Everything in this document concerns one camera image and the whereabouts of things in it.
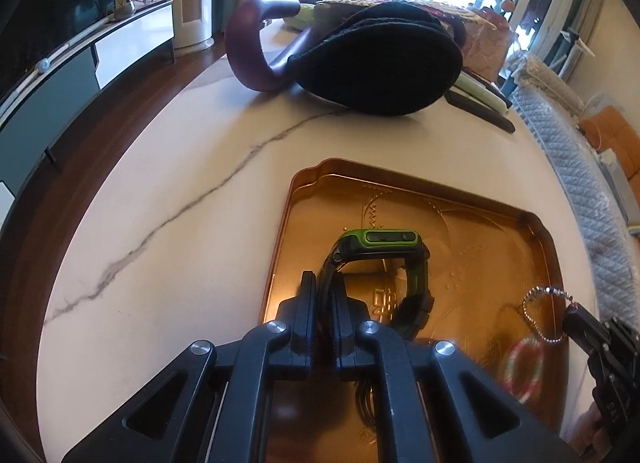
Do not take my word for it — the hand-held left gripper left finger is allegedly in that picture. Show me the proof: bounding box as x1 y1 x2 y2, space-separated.
62 270 321 463

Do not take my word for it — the silver chain bracelet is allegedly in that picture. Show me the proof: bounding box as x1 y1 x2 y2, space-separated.
520 286 576 345

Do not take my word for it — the quilted grey sofa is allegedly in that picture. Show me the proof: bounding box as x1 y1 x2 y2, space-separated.
509 54 640 296

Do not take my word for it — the pale green flat case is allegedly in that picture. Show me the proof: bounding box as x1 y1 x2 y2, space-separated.
452 72 512 112

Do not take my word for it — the green and black wristwatch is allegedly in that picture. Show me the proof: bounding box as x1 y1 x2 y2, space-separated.
314 229 435 424

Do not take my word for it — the black bag with purple handle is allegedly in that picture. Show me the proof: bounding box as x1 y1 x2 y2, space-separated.
225 0 463 116

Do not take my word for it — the person's right hand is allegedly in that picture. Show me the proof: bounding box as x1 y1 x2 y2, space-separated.
570 400 610 462

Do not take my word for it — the red and white beaded bracelet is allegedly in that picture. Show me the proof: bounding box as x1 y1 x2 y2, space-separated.
502 335 546 401

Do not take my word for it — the black flat-screen television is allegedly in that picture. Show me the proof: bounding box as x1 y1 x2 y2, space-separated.
0 0 117 101

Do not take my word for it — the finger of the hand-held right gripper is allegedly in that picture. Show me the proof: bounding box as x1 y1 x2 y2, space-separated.
562 305 610 360

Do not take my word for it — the orange chair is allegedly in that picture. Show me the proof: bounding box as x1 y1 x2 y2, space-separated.
579 105 640 154

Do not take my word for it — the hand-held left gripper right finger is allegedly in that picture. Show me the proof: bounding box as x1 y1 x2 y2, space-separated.
332 294 585 463

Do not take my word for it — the copper embossed metal tray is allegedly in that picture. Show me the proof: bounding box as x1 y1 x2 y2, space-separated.
257 158 571 463

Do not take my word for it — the pink patterned bag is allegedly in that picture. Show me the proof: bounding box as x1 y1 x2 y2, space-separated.
461 10 517 84

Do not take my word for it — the white and green television cabinet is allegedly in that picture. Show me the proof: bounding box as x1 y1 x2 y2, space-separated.
0 0 177 226

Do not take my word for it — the black flat bar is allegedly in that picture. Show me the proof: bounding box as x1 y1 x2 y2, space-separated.
444 87 517 134

